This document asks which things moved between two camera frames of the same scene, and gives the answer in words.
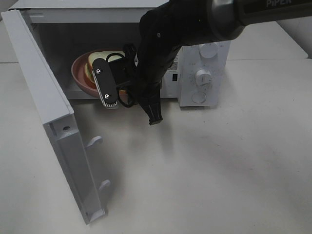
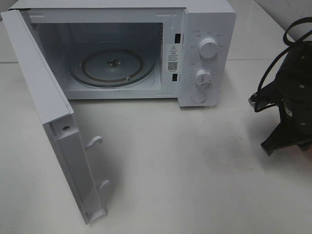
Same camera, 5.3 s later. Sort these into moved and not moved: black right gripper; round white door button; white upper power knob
Moved: black right gripper
Not moved: white upper power knob; round white door button
